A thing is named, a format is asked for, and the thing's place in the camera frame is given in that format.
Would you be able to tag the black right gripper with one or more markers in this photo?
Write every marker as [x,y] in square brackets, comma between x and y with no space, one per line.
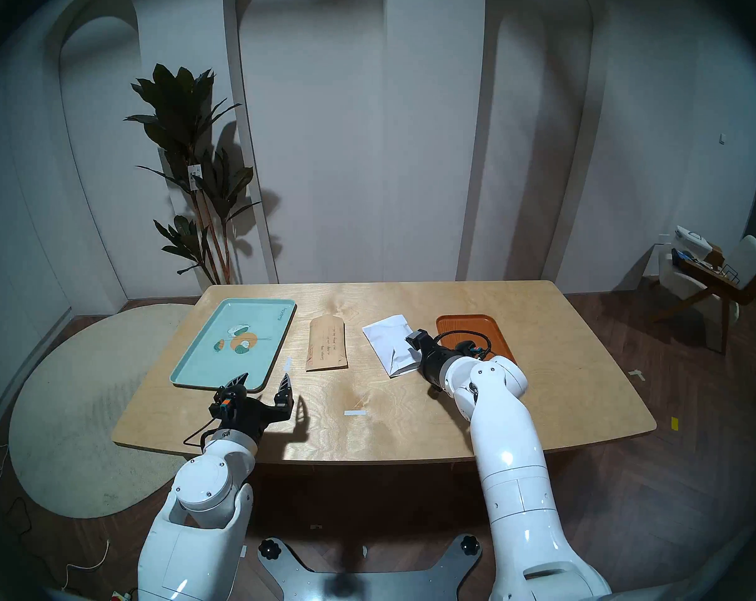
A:
[434,363]

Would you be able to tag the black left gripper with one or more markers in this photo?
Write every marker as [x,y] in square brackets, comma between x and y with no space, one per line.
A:
[246,413]

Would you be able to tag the white paper envelope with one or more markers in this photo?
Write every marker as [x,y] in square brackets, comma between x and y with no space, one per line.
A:
[387,337]

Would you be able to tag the brown paper envelope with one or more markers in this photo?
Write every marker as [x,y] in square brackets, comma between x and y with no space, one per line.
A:
[326,346]

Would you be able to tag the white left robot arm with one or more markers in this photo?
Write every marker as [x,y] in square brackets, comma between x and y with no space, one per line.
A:
[209,487]

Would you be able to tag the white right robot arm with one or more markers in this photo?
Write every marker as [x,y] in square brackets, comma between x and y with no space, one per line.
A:
[509,456]

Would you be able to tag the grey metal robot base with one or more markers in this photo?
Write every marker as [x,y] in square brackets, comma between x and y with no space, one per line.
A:
[365,584]

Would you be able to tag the teal printed tray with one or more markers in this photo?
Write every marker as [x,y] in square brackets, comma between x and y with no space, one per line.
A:
[227,365]

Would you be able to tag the orange wood-grain tray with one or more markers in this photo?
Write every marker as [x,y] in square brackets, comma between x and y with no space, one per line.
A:
[478,325]

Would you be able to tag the light wooden table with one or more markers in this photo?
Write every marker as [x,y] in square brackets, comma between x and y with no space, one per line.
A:
[384,431]

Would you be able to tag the black star knob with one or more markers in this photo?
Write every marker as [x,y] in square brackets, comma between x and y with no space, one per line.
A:
[268,548]
[470,545]

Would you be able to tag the beige oval rug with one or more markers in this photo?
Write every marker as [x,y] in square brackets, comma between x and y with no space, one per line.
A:
[83,405]

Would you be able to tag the white plant tag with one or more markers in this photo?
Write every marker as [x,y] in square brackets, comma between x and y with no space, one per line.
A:
[195,177]

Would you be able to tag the tall dark green plant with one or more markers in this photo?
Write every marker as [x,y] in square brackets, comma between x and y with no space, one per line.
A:
[180,118]

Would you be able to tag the white bag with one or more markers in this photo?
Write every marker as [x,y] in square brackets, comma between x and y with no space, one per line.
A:
[691,238]

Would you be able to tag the cream wooden armchair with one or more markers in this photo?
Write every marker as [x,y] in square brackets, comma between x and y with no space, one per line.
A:
[750,261]

